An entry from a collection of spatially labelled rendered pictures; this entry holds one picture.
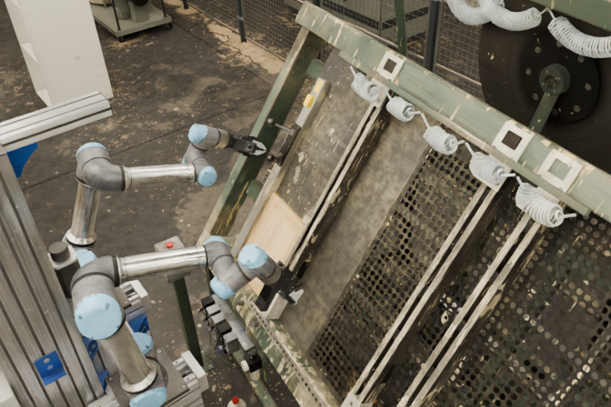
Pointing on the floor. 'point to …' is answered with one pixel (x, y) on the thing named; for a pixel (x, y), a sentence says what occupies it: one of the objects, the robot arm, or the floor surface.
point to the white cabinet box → (54, 23)
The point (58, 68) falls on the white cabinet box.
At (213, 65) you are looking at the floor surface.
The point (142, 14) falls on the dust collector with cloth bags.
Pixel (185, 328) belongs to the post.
